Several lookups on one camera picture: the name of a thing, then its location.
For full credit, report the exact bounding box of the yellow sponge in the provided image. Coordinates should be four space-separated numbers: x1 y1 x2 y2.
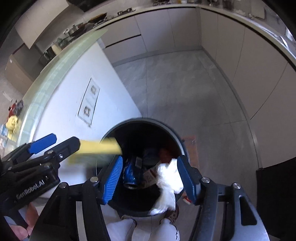
67 138 122 167

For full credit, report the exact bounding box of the pink snack wrapper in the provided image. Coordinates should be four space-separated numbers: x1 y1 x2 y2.
143 167 158 188

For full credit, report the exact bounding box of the yellow cloth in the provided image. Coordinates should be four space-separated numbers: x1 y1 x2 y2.
6 115 18 134

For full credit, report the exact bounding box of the black round trash bin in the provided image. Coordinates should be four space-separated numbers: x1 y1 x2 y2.
103 118 190 217

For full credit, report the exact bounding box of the left hand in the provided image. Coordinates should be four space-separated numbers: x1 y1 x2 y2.
8 202 39 240

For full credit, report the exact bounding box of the beige refrigerator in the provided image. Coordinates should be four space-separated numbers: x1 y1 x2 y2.
5 44 44 94

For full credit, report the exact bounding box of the black microwave oven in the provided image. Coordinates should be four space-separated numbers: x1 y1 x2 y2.
39 47 56 66

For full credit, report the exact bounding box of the white kettle jug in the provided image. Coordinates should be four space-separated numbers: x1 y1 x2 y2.
51 43 62 55

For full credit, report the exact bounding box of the lidded black wok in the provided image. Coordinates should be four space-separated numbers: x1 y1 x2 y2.
63 23 86 37

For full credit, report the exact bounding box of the frying pan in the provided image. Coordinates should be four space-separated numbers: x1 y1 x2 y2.
88 13 107 24

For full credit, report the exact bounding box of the gas stove top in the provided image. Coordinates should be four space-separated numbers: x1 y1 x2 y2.
99 8 135 23

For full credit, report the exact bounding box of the white cutting board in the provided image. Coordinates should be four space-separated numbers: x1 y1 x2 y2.
250 3 265 19

